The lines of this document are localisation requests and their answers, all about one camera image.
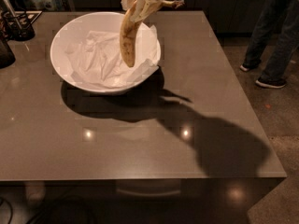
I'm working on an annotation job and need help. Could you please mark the white paper towel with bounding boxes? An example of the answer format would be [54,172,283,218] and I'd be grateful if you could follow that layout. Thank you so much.
[64,26,158,89]

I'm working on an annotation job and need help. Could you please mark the black wire mesh holder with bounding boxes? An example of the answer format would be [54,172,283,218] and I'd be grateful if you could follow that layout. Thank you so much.
[2,10,35,41]

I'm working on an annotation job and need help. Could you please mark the black cable on floor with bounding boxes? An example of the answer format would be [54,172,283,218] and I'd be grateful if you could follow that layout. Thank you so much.
[0,196,16,224]

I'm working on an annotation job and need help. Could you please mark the white stick in holder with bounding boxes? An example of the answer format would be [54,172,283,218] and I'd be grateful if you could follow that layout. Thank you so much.
[3,0,22,30]

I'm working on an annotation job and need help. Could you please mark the dark round object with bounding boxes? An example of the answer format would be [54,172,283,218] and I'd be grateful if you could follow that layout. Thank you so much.
[0,33,16,68]

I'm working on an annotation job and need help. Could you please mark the person in jeans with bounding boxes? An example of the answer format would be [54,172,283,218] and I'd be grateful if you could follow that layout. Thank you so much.
[239,0,299,90]

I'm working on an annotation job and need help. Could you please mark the white ceramic bowl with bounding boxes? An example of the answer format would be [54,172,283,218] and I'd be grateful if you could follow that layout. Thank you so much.
[50,12,161,95]

